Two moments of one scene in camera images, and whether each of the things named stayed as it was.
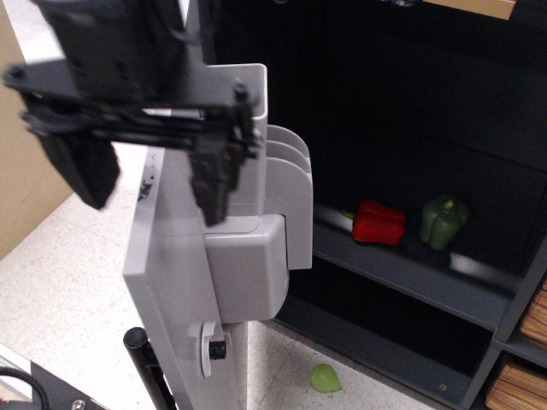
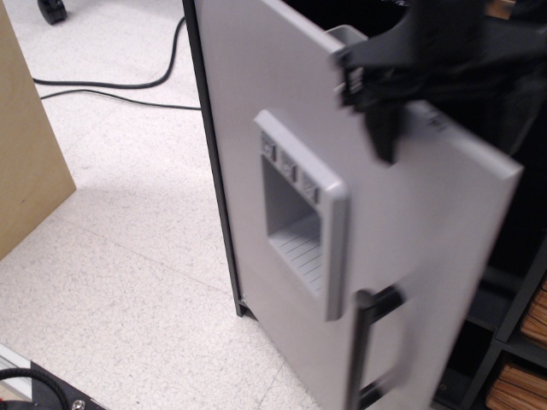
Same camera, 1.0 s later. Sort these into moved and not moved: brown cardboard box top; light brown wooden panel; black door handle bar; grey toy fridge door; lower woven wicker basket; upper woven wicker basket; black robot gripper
Moved: grey toy fridge door; black robot gripper; black door handle bar
Not moved: upper woven wicker basket; brown cardboard box top; lower woven wicker basket; light brown wooden panel
